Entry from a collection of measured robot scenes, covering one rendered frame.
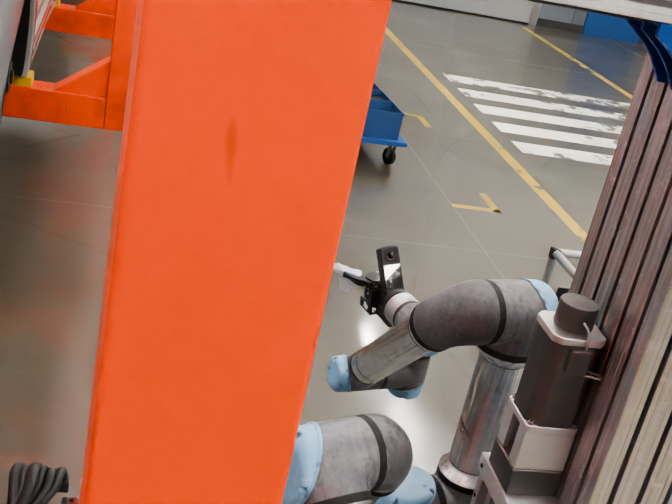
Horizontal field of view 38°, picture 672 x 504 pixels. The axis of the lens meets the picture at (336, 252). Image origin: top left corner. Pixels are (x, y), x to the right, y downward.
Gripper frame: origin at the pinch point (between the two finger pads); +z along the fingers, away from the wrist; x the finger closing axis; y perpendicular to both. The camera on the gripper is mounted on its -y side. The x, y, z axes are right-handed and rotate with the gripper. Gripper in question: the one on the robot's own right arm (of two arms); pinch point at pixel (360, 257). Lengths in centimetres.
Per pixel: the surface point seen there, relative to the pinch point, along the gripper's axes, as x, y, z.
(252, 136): -72, -78, -121
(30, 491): -81, 10, -45
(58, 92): -20, 50, 296
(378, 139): 213, 129, 397
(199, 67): -76, -83, -120
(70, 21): 19, 61, 485
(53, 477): -77, 10, -43
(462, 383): 121, 140, 123
